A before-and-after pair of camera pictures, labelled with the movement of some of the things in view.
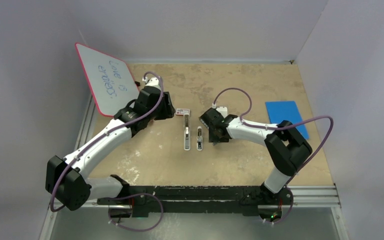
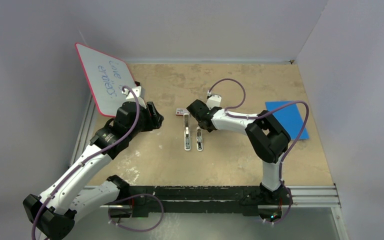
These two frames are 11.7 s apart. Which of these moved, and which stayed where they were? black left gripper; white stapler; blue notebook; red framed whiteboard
Moved: black left gripper
Stayed: blue notebook; red framed whiteboard; white stapler
